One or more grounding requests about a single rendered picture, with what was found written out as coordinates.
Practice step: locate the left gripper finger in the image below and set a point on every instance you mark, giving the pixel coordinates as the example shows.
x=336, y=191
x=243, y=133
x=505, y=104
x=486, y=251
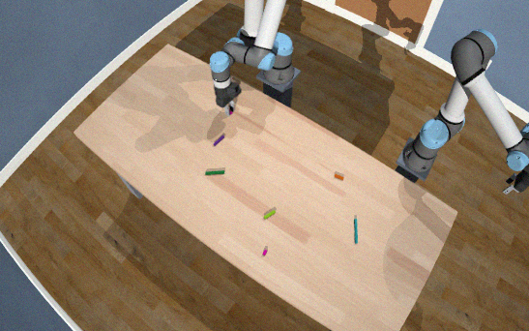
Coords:
x=511, y=179
x=510, y=188

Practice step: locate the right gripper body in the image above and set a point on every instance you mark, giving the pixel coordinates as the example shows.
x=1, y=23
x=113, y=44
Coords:
x=232, y=90

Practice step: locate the purple rod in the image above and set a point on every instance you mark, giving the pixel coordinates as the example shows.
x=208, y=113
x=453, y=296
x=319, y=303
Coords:
x=219, y=140

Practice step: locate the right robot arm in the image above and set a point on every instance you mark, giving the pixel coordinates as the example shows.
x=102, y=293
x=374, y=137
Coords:
x=257, y=51

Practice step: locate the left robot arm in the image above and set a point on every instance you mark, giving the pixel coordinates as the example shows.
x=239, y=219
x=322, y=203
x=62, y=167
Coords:
x=470, y=57

